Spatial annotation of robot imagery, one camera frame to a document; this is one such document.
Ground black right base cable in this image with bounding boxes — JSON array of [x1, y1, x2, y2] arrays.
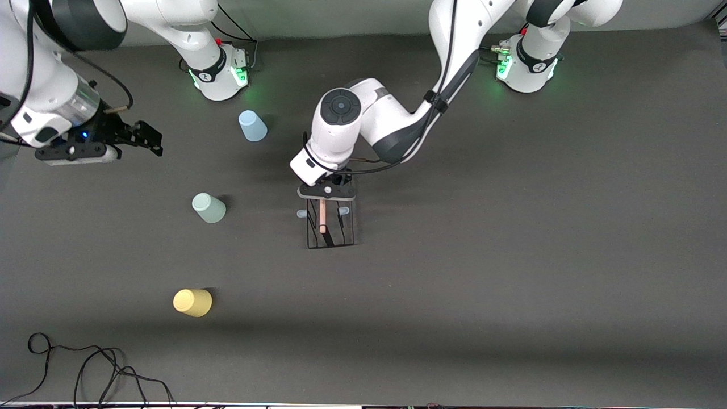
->
[[213, 3, 259, 72]]

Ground dark grey table mat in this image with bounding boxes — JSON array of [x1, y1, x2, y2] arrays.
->
[[0, 23, 727, 405]]

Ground yellow plastic cup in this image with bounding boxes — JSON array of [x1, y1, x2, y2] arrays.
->
[[173, 289, 213, 318]]

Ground loose black floor cable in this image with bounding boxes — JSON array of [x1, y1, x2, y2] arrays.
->
[[0, 333, 177, 409]]

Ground black wire cup holder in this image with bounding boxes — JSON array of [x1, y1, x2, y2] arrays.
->
[[296, 196, 357, 249]]

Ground pale green plastic cup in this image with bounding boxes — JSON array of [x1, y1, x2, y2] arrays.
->
[[192, 193, 227, 224]]

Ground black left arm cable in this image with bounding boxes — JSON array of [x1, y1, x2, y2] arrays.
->
[[304, 0, 461, 174]]

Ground light blue plastic cup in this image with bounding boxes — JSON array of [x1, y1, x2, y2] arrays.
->
[[238, 110, 268, 142]]

